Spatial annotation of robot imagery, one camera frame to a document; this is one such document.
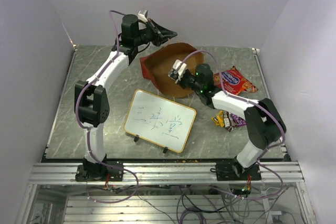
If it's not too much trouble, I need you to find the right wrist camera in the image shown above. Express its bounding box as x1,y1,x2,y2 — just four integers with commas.
172,59,187,83

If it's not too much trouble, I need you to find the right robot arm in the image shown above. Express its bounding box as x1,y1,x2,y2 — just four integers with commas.
170,60,286,180

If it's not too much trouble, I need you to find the small whiteboard with stand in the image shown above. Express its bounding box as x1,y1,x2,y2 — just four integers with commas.
124,89,196,153

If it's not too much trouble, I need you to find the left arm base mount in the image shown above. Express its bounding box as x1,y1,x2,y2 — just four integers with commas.
75,162,124,182

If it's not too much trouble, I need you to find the red paper bag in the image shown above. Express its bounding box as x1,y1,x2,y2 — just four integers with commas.
139,42,205,99

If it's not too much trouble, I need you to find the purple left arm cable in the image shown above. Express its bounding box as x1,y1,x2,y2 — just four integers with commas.
75,10,139,204

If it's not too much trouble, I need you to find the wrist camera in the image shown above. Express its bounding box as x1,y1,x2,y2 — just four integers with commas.
172,59,187,83
137,9,148,24

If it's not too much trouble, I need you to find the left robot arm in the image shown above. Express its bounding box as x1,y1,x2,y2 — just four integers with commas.
74,14,177,180

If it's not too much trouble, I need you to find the purple candy packet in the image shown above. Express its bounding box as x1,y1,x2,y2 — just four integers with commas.
230,113,246,127

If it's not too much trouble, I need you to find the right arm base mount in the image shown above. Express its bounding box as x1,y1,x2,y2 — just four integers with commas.
210,159,261,181

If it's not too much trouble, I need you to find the yellow m&m's packet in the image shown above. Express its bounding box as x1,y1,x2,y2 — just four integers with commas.
211,110,225,127

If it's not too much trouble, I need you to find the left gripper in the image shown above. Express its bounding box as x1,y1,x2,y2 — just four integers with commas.
135,19,179,48

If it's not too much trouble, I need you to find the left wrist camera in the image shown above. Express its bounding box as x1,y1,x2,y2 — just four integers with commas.
137,9,148,24

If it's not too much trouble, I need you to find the red chips bag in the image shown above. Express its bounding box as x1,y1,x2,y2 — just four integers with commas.
213,66,258,95

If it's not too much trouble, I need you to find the aluminium rail frame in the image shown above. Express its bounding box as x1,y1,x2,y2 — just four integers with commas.
15,162,317,223

